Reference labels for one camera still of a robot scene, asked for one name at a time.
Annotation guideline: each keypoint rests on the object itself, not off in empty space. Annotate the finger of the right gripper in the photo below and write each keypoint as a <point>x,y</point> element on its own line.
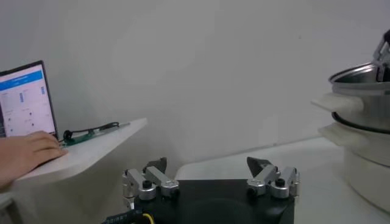
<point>384,58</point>

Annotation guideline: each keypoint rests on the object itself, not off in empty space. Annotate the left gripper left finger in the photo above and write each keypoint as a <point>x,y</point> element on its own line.
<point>146,185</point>

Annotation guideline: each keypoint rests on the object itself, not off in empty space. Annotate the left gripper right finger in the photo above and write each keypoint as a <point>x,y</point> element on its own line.
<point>274,182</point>

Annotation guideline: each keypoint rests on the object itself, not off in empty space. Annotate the perforated steel steamer basket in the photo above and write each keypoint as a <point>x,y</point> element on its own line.
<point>374,112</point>

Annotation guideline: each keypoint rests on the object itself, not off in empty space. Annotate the bare human hand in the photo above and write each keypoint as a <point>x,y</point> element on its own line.
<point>24,155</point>

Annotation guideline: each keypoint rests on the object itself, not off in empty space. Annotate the white side table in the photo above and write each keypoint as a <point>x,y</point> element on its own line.
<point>100,146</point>

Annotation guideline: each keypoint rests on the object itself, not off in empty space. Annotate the cream electric cooking pot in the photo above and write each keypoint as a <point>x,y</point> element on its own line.
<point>365,176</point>

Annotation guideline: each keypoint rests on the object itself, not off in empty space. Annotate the dark laptop computer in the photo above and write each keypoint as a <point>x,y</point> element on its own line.
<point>24,103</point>

